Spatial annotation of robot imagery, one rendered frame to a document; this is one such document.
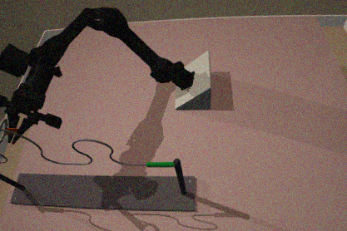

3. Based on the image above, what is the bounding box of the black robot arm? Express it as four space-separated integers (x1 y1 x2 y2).
0 7 195 111

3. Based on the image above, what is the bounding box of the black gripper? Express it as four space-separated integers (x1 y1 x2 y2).
0 81 62 144

